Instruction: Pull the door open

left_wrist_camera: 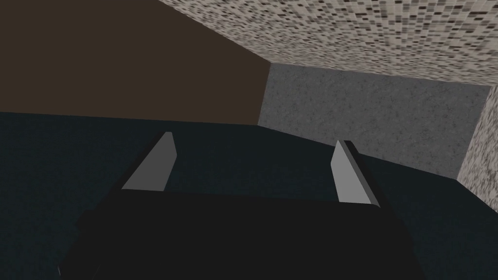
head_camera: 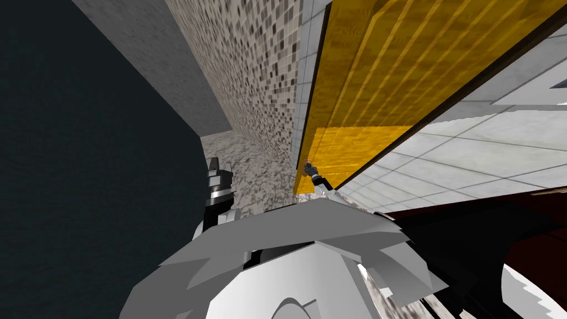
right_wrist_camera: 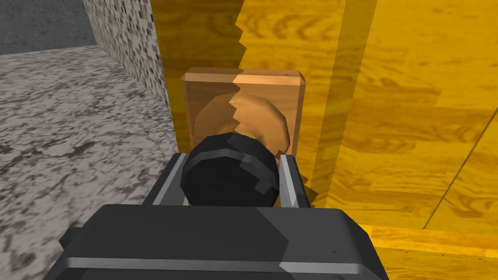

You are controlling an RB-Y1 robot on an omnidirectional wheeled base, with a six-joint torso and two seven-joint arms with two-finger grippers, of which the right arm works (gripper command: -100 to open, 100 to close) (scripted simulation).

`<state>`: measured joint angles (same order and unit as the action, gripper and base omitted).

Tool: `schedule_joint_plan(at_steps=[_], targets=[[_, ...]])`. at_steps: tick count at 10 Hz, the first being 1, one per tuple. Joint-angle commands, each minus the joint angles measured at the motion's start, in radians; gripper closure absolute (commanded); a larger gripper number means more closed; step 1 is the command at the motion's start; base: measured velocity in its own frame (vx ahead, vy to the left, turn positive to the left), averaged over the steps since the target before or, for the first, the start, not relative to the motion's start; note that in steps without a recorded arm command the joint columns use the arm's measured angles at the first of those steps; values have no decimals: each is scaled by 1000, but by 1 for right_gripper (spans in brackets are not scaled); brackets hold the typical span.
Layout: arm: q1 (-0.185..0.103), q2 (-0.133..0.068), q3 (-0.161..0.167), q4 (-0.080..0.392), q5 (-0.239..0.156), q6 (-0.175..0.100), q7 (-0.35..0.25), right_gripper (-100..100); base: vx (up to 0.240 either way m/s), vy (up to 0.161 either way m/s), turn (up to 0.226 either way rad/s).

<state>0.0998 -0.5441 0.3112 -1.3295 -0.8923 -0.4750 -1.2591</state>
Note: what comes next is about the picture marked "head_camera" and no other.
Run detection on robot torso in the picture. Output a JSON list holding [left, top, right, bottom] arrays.
[[118, 197, 449, 319]]

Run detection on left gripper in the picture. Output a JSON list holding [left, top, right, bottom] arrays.
[[208, 157, 234, 192]]

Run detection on yellow wooden door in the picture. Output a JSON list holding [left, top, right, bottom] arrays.
[[292, 0, 567, 195]]

